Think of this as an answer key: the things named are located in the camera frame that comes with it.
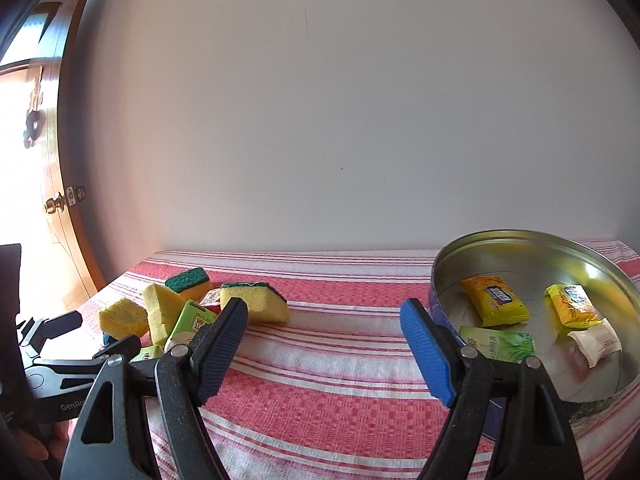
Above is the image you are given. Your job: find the cream snack bar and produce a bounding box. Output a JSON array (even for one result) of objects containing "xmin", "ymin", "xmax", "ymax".
[{"xmin": 567, "ymin": 318, "xmax": 622, "ymax": 368}]

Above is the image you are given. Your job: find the green yellow sponge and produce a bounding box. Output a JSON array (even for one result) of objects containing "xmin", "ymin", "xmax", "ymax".
[
  {"xmin": 165, "ymin": 268, "xmax": 213, "ymax": 302},
  {"xmin": 219, "ymin": 282, "xmax": 290, "ymax": 324}
]

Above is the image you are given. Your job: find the blue round cookie tin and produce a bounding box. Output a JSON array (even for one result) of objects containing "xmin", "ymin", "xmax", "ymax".
[{"xmin": 428, "ymin": 230, "xmax": 639, "ymax": 446}]

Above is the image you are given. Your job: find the brass door knob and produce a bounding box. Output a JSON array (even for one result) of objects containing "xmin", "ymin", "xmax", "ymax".
[{"xmin": 43, "ymin": 185, "xmax": 87, "ymax": 214}]

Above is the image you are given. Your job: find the small yellow cracker pack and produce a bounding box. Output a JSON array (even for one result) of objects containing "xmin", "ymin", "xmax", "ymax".
[{"xmin": 546, "ymin": 284, "xmax": 601, "ymax": 330}]

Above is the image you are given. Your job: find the green white tissue pack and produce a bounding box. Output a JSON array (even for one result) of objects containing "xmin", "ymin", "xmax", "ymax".
[{"xmin": 164, "ymin": 300, "xmax": 218, "ymax": 353}]

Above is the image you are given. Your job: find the light green tissue pack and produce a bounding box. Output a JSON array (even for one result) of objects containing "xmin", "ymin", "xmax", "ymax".
[{"xmin": 132, "ymin": 344, "xmax": 164, "ymax": 362}]

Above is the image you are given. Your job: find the red foil snack packet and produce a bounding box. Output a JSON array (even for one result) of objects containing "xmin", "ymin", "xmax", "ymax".
[{"xmin": 198, "ymin": 288, "xmax": 221, "ymax": 314}]

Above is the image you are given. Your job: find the plain yellow sponge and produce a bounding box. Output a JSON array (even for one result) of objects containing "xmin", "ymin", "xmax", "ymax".
[{"xmin": 142, "ymin": 284, "xmax": 186, "ymax": 347}]

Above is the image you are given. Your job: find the person's hand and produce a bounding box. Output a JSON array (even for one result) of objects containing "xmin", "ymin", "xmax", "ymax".
[{"xmin": 11, "ymin": 420, "xmax": 70, "ymax": 462}]

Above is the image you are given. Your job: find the wooden door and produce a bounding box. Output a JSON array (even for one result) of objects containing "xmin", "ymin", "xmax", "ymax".
[{"xmin": 1, "ymin": 0, "xmax": 101, "ymax": 316}]

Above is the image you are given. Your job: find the dark door ornament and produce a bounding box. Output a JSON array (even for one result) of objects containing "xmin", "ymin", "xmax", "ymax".
[{"xmin": 23, "ymin": 110, "xmax": 47, "ymax": 148}]

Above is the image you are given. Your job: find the green tissue pack large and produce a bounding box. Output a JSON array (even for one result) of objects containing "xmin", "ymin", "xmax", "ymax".
[{"xmin": 459, "ymin": 326, "xmax": 536, "ymax": 363}]

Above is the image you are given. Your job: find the large yellow cracker pack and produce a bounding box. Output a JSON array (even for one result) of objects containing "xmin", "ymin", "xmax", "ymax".
[{"xmin": 459, "ymin": 275, "xmax": 530, "ymax": 327}]

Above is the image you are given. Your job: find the yellow speckled sponge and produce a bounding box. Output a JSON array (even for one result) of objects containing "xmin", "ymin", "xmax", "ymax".
[{"xmin": 99, "ymin": 298, "xmax": 150, "ymax": 339}]

